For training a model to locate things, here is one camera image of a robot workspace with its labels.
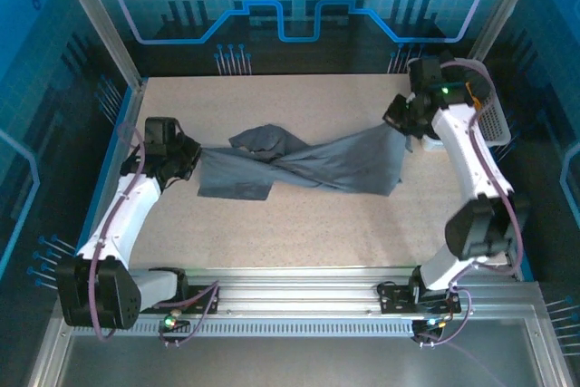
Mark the grey t-shirt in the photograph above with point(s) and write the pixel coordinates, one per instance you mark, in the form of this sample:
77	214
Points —
317	165

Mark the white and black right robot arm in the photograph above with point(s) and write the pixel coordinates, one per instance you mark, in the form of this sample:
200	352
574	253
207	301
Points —
457	151

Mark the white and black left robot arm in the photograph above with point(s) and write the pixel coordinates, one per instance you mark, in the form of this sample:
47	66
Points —
122	219

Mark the black clothes with orange print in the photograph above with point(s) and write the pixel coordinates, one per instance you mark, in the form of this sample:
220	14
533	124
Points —
480	85

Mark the white plastic basket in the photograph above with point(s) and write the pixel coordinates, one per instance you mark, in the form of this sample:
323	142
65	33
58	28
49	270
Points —
494	124

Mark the left controller board with lights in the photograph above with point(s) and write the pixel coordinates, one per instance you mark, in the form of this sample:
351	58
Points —
171	322

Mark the controller board with lights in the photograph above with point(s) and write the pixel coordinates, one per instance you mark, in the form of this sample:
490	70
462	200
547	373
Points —
171	322
428	324

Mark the right controller board with lights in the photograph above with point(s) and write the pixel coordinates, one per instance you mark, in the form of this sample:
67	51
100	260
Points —
428	324

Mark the grey metal panel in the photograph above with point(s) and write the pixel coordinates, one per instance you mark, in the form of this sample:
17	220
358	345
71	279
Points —
272	364

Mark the aluminium table side rail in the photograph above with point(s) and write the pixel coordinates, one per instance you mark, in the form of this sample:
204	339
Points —
109	187
525	269

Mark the aluminium frame post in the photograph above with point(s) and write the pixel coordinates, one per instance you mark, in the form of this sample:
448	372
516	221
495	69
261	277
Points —
505	6
103	24

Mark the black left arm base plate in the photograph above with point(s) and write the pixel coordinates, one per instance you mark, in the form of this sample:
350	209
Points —
201	291

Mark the aluminium mounting rail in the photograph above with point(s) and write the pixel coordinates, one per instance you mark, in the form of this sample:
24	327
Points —
294	292

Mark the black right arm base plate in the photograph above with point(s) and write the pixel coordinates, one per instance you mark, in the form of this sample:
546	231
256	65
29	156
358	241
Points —
392	298

